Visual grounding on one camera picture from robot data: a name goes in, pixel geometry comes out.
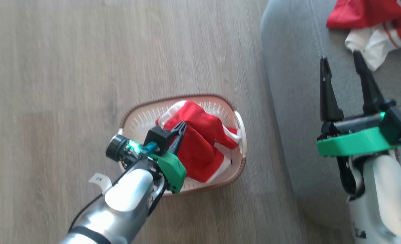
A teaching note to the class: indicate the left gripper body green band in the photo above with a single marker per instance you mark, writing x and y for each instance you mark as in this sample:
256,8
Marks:
171,171

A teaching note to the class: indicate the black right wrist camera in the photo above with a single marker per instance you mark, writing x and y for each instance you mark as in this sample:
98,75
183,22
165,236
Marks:
398,122

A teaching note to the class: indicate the red shorts white stripes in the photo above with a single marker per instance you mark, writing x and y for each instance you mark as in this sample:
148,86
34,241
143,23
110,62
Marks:
200,142

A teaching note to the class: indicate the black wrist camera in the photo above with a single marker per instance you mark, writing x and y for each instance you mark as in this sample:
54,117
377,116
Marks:
398,122
157,137

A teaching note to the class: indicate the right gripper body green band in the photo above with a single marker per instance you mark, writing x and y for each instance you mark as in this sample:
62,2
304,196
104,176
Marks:
353,140

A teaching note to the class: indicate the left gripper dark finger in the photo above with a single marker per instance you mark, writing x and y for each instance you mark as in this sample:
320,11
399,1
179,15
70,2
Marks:
179,137

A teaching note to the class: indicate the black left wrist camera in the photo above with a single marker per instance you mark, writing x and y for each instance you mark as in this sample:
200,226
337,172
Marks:
157,137

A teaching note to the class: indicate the white paper label tag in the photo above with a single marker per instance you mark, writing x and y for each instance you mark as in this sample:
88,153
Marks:
100,181

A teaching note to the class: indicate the grey sofa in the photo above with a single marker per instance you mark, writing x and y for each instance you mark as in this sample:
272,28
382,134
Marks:
295,101

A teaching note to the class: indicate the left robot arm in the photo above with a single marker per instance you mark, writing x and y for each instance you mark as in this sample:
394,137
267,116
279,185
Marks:
125,200

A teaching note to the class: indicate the white laundry basket brown rim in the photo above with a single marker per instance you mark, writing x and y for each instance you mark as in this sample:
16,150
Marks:
136,118

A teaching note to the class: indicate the red jersey with number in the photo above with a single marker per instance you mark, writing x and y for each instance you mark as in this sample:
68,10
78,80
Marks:
359,13

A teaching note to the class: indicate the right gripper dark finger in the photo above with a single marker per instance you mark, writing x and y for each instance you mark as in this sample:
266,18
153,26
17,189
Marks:
328,98
369,88

